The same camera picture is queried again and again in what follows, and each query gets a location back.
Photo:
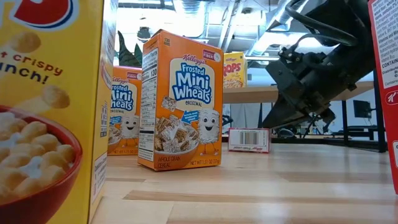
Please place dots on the small Froot Loops cereal box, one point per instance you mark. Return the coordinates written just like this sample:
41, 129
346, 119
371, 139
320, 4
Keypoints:
248, 140

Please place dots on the black computer monitor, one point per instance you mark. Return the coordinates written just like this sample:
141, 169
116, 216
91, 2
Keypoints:
362, 109

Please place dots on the small Frosted Mini-Wheats box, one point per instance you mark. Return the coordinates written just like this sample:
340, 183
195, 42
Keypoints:
186, 102
124, 109

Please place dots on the snake plant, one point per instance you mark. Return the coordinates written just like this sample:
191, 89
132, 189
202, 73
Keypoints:
126, 56

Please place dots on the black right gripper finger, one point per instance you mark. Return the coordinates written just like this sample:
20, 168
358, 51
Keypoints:
281, 116

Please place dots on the large red cereal box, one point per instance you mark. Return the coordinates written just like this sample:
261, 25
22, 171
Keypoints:
385, 93

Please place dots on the white hanging cloth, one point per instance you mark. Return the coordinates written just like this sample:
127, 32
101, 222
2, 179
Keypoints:
245, 115

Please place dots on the large Corn Pops cereal box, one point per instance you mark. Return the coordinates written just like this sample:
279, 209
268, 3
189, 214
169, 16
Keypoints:
46, 93

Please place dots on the wooden shelf with black legs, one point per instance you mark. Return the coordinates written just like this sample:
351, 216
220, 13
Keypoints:
248, 95

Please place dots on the small Corn Pops cereal box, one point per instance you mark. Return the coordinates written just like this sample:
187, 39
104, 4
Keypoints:
234, 70

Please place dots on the black background desk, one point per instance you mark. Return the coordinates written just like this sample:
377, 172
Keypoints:
357, 132

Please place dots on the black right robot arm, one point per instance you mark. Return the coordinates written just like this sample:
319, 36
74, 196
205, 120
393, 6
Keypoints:
357, 46

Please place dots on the black aluminium table frame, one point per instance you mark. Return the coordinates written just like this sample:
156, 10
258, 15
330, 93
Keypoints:
311, 141

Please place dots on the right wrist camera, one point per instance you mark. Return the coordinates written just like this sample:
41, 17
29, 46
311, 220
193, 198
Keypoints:
292, 57

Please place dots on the black background robot arm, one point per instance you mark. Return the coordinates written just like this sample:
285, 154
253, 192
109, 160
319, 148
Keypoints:
227, 120

